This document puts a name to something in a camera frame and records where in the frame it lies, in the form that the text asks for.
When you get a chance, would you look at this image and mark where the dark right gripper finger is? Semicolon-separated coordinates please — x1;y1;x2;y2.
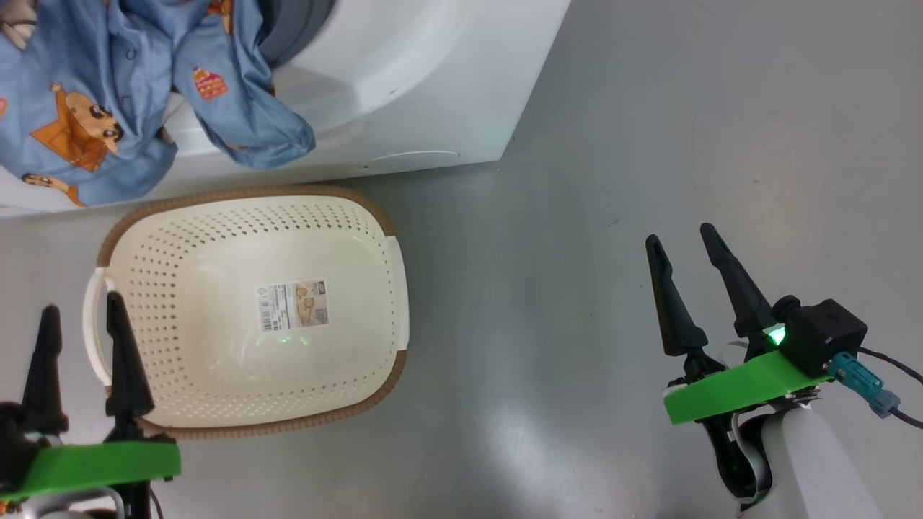
699;223;778;359
645;234;715;379

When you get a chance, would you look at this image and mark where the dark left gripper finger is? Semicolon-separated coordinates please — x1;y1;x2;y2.
20;305;69;437
105;290;156;440

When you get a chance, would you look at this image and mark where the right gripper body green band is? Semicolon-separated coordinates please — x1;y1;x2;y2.
662;351;831;505

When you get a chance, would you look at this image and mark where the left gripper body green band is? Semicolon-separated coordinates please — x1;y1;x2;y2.
0;425;181;519

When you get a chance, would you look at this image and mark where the blue cartoon print clothing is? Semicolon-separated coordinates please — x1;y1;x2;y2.
0;0;317;208

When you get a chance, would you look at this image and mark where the cream perforated laundry basket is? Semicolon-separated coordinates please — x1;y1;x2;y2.
81;184;410;440

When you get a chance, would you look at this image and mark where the basket product label sticker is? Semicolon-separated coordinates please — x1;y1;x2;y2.
254;280;331;333

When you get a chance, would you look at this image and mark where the white washing machine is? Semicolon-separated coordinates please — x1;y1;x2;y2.
0;0;572;218

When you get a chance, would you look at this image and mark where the grey rubber door seal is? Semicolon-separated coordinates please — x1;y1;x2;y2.
256;0;338;71

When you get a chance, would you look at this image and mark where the right camera cable teal plug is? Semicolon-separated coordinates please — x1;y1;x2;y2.
828;347;923;431

